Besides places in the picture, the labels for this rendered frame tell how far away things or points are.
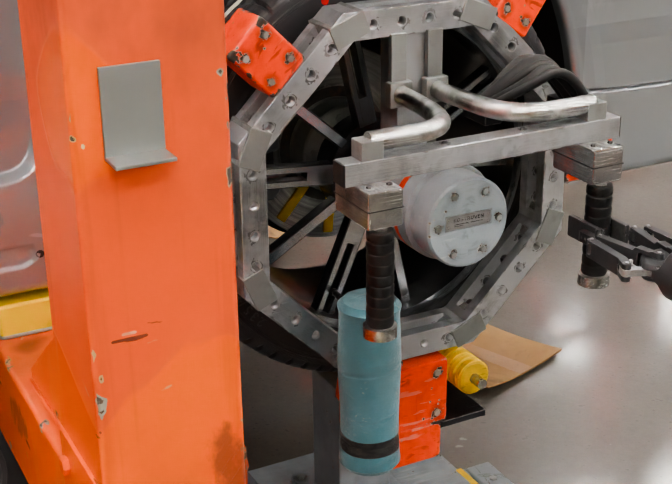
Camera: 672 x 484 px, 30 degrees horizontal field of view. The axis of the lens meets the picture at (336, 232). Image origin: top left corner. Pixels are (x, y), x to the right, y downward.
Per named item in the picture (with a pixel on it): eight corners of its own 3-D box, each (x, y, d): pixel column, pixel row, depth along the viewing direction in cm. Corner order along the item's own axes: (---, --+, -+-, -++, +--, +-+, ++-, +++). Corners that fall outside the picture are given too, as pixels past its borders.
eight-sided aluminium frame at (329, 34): (534, 307, 208) (550, -23, 187) (558, 322, 202) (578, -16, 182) (230, 382, 185) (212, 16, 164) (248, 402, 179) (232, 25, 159)
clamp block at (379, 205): (368, 203, 162) (368, 164, 160) (404, 225, 155) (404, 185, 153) (334, 209, 160) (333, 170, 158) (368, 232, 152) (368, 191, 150)
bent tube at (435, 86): (522, 87, 184) (526, 15, 180) (606, 120, 168) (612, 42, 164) (419, 103, 177) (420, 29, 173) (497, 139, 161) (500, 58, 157)
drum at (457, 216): (431, 214, 192) (432, 125, 187) (511, 262, 174) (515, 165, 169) (349, 230, 186) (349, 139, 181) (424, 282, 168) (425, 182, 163)
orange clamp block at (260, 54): (283, 47, 172) (238, 5, 167) (308, 59, 165) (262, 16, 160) (251, 86, 172) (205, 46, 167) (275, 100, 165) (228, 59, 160)
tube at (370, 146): (406, 105, 176) (407, 31, 172) (482, 142, 160) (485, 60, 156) (293, 123, 168) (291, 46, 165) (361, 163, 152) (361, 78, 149)
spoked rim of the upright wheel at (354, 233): (384, 300, 225) (486, 32, 216) (454, 352, 206) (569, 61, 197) (129, 245, 198) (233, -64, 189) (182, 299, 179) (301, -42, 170)
